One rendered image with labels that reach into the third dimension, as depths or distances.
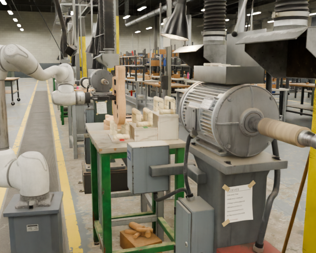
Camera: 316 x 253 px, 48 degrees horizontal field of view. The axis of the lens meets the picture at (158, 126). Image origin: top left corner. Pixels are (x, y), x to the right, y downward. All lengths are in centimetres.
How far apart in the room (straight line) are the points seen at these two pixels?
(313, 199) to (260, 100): 127
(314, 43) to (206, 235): 76
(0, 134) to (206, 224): 122
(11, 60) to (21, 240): 92
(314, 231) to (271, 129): 145
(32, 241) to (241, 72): 139
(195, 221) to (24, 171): 101
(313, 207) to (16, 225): 172
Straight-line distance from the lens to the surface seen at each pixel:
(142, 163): 146
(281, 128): 109
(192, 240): 137
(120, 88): 233
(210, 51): 158
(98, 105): 410
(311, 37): 102
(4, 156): 209
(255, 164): 125
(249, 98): 125
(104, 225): 241
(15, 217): 204
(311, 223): 250
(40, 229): 205
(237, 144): 126
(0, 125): 208
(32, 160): 199
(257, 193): 139
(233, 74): 127
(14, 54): 193
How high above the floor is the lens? 145
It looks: 10 degrees down
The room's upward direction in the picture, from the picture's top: straight up
